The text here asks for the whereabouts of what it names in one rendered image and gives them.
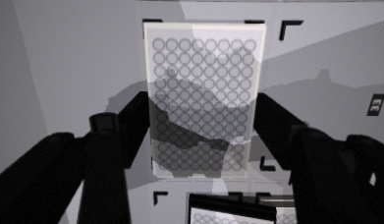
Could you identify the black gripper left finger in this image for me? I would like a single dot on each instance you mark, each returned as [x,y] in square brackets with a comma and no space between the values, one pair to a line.
[28,191]

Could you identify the grey well plate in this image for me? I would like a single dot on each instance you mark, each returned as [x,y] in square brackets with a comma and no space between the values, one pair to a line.
[216,210]

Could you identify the white multi-well plate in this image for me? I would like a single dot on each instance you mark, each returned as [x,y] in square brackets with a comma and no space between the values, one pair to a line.
[285,207]
[202,82]

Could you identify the grey deck plate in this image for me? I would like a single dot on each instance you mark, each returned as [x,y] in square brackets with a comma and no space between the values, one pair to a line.
[84,60]

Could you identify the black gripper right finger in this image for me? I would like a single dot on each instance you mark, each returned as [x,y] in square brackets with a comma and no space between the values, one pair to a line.
[326,191]

